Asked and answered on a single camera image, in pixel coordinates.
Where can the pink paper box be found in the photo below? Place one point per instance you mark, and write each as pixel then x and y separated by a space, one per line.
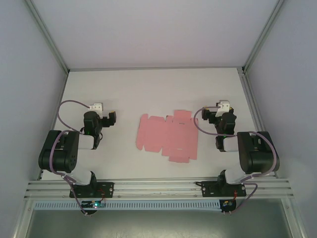
pixel 166 134

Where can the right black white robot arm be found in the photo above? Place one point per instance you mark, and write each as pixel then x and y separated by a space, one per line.
pixel 260 153

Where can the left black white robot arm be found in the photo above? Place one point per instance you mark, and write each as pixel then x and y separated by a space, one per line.
pixel 64 153

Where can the right small circuit board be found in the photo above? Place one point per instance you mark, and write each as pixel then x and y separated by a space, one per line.
pixel 227 204

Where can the small circuit board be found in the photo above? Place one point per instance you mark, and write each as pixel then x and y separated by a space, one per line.
pixel 95 204
pixel 227 204

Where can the left small circuit board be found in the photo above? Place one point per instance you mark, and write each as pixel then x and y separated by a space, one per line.
pixel 95 204

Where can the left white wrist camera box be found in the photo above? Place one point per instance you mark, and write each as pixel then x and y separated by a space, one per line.
pixel 96 107

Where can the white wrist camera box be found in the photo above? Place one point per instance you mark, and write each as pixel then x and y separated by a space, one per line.
pixel 223 106
pixel 96 107

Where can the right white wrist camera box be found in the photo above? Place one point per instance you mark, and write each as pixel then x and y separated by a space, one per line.
pixel 223 106

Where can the right aluminium side rail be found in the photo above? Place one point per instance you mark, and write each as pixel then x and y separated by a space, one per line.
pixel 255 119

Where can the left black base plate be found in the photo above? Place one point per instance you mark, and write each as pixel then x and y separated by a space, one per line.
pixel 106 189

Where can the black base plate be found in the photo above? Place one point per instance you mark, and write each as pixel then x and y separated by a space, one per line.
pixel 210 189
pixel 106 189

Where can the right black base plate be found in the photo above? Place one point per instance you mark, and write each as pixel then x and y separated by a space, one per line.
pixel 210 189

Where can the aluminium mounting rail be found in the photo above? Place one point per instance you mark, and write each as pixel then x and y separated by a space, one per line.
pixel 158 189

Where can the right aluminium frame post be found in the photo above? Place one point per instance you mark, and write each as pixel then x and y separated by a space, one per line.
pixel 262 37

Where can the aluminium frame post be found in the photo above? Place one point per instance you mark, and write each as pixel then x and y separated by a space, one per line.
pixel 47 37
pixel 262 37

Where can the left aluminium frame post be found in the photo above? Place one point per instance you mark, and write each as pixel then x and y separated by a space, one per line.
pixel 47 37

